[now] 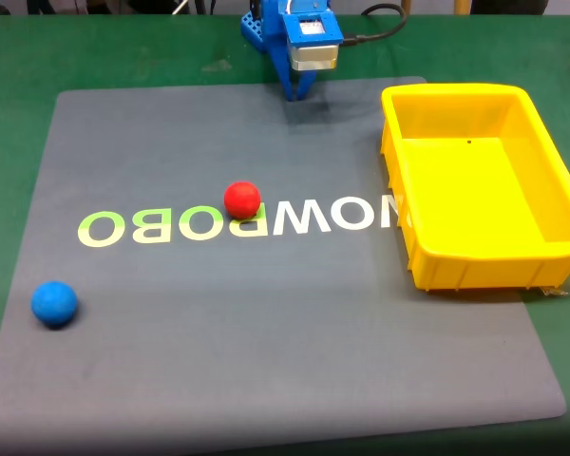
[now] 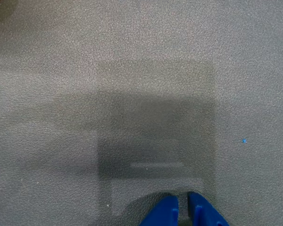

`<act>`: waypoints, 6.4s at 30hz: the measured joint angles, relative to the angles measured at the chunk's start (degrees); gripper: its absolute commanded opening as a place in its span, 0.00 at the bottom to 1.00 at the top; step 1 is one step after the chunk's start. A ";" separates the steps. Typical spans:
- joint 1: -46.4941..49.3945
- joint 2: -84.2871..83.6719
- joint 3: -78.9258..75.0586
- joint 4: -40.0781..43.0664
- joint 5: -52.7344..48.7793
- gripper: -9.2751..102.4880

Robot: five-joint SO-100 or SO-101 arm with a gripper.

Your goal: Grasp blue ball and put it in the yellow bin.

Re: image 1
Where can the grey mat with lettering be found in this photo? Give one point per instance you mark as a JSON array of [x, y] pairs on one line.
[[218, 309]]

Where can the yellow plastic bin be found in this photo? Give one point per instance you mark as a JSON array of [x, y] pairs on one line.
[[475, 190]]

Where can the yellow post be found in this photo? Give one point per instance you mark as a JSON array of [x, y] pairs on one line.
[[462, 6]]

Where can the clear tape piece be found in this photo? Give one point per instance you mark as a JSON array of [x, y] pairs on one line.
[[558, 290]]

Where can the silver camera box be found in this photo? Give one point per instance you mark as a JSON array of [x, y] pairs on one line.
[[313, 57]]

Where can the red ball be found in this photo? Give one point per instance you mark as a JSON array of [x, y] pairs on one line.
[[242, 199]]

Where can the blue ball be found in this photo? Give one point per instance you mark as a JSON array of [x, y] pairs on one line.
[[54, 303]]

